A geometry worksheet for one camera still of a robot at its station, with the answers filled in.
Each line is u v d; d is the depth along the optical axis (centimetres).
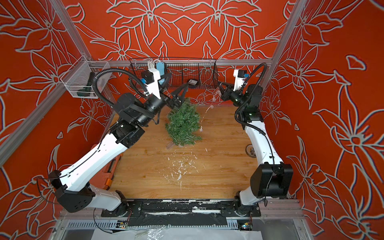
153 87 43
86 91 79
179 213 73
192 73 97
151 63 88
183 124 76
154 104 47
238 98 62
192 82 95
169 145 95
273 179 40
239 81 61
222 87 70
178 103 48
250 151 93
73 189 39
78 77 80
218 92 70
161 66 90
